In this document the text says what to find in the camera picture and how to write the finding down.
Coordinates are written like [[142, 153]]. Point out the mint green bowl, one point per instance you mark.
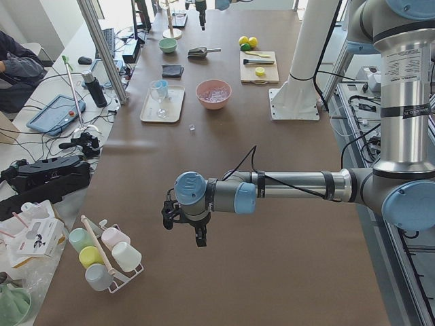
[[167, 45]]

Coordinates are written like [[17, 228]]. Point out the grey folded cloth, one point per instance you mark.
[[172, 71]]

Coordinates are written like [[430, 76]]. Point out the blue teach pendant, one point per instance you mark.
[[55, 116]]

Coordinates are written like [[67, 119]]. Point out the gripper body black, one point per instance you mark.
[[201, 7], [196, 223]]

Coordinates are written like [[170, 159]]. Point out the green lime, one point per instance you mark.
[[245, 47]]

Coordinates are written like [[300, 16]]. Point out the black thermos bottle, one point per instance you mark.
[[94, 88]]

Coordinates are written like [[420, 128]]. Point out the black equipment case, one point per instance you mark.
[[49, 179]]

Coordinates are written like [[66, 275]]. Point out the bamboo cutting board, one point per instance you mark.
[[248, 74]]

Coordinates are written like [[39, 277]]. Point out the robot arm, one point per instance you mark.
[[224, 4], [399, 186]]

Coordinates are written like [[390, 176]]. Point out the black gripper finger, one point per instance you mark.
[[201, 235]]

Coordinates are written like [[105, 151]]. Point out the yellow plastic knife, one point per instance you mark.
[[259, 54]]

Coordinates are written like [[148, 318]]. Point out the blue cup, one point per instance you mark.
[[163, 89]]

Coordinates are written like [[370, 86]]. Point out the clear wine glass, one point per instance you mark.
[[154, 94]]

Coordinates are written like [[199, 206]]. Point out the yellow lemon lower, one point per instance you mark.
[[253, 42]]

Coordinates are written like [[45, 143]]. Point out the yellow lemon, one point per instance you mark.
[[243, 40], [253, 42]]

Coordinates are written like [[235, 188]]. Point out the pink bowl of ice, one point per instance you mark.
[[213, 94]]

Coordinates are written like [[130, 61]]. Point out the wooden glass stand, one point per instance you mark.
[[171, 31]]

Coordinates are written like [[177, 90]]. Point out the white cup rack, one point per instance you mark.
[[107, 255]]

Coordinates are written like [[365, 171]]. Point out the yellow lemon upper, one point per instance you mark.
[[243, 40]]

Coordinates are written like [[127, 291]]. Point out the seated person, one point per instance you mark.
[[21, 73]]

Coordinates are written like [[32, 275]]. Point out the cream serving tray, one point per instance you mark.
[[172, 105]]

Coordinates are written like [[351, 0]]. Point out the steel ice scoop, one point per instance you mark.
[[201, 52]]

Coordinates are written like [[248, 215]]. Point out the half lemon slice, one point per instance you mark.
[[259, 71]]

